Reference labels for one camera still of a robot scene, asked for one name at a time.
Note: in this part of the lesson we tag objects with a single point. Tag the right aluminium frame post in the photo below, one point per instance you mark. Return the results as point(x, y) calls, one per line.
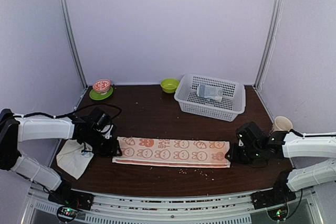
point(274, 21)

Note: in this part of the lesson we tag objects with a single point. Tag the white plastic perforated basket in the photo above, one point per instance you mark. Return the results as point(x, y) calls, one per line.
point(233, 102)

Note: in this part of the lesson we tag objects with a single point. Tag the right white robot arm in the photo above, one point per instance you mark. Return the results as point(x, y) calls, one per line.
point(291, 144)

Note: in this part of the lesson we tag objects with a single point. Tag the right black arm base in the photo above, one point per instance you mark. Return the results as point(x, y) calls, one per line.
point(279, 194)

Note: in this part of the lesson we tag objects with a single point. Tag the aluminium frame post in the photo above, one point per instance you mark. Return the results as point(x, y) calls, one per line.
point(72, 43)
point(274, 21)

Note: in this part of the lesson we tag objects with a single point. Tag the front aluminium rail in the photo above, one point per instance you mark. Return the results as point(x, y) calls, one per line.
point(229, 208)

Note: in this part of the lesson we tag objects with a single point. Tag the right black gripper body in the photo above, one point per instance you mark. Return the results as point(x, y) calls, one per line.
point(244, 157)

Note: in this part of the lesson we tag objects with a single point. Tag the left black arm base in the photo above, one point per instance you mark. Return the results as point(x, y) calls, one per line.
point(65, 195)

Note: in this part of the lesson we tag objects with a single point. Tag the beige paper cup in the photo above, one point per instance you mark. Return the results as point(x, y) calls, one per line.
point(282, 123)

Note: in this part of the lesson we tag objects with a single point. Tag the left aluminium frame post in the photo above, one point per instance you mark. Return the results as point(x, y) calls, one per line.
point(72, 43)

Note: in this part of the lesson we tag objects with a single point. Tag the small green bowl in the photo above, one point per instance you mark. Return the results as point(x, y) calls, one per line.
point(169, 85)

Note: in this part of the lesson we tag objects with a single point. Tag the orange bunny pattern towel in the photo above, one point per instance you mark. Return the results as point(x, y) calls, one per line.
point(173, 153)

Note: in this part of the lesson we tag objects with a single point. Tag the red patterned bowl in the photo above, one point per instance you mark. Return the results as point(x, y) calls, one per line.
point(102, 86)

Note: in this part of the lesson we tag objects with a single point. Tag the white towel blue print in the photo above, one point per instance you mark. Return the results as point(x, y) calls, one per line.
point(74, 158)

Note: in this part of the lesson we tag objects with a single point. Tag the green plate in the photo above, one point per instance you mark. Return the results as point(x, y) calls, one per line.
point(98, 96)

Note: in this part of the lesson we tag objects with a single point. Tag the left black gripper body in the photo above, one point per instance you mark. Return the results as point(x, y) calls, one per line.
point(100, 146)

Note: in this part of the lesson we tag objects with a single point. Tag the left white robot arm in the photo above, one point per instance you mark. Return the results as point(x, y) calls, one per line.
point(17, 128)

